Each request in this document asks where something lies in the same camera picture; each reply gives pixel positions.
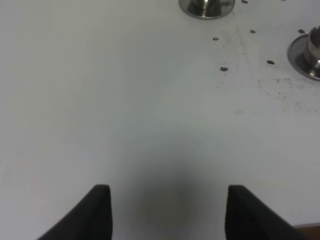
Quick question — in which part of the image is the far steel saucer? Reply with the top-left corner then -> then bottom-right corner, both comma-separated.
178,0 -> 235,20

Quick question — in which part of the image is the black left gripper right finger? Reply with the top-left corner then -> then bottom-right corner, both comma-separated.
224,185 -> 306,240

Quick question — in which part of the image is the near steel saucer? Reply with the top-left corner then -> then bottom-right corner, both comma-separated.
287,34 -> 320,82

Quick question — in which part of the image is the near steel teacup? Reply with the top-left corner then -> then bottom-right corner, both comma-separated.
304,26 -> 320,69

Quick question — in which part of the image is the steel saucer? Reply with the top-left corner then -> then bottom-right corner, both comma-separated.
287,34 -> 320,82
178,0 -> 235,20

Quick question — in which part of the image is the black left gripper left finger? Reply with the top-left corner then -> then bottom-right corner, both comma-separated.
40,184 -> 113,240

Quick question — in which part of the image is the far steel teacup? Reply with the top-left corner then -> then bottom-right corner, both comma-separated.
189,0 -> 220,11

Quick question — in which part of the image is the steel teacup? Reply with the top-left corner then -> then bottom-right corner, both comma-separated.
189,0 -> 220,11
304,26 -> 320,69

